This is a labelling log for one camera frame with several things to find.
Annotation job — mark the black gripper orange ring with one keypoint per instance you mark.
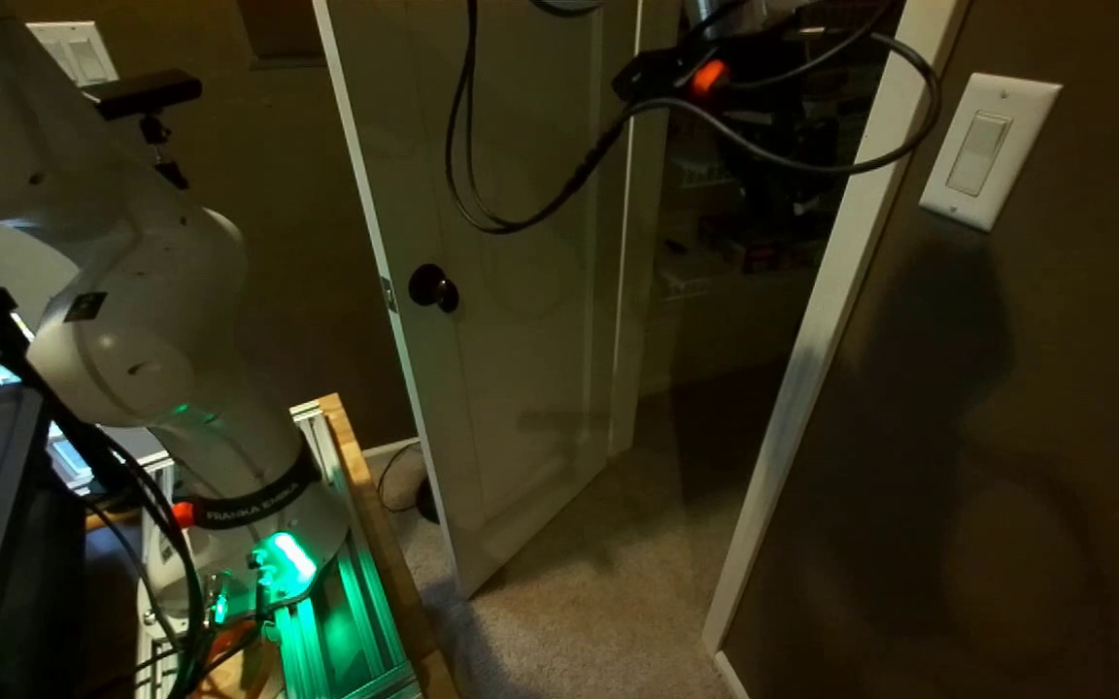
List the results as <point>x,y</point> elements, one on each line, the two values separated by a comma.
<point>749,44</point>

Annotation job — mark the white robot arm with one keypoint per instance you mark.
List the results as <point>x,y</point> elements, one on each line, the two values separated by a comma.
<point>139,339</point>

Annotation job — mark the white panelled door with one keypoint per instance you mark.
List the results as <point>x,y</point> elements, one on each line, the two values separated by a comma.
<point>472,136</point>

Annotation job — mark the black round door knob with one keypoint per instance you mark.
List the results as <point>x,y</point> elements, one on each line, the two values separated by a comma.
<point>433,287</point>

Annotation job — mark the white door frame trim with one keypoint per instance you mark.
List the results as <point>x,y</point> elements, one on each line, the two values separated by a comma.
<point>899,107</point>

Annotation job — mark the white wall rocker switch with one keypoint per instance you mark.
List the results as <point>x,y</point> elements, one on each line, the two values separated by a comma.
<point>986,145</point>

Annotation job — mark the black camera on mount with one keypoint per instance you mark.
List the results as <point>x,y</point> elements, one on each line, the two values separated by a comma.
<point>146,100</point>

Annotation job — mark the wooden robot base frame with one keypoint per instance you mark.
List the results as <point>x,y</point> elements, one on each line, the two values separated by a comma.
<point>328,608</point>

